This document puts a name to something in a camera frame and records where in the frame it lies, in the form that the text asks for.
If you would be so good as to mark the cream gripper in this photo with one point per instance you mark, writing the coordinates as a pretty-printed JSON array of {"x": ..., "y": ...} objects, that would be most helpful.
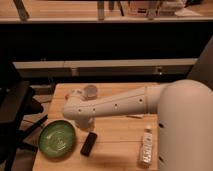
[{"x": 86, "y": 124}]

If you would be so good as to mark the black rectangular remote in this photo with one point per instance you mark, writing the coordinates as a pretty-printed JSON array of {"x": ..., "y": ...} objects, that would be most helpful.
[{"x": 88, "y": 144}]

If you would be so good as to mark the green ceramic bowl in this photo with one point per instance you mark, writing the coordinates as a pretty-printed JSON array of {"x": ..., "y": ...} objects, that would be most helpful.
[{"x": 57, "y": 139}]

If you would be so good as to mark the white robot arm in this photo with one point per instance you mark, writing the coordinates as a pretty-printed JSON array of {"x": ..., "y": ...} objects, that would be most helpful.
[{"x": 184, "y": 111}]

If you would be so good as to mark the translucent plastic cup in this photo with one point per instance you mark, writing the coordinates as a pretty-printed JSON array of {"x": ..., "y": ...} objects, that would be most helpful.
[{"x": 90, "y": 92}]

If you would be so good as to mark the white sponge pad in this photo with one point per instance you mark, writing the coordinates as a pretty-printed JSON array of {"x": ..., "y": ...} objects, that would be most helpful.
[{"x": 135, "y": 116}]

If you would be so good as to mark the clear plastic bottle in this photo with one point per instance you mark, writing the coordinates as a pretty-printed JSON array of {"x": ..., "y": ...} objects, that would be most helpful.
[{"x": 145, "y": 154}]

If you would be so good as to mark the black office chair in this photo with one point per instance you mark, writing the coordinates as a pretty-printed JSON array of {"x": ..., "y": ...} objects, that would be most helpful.
[{"x": 16, "y": 101}]

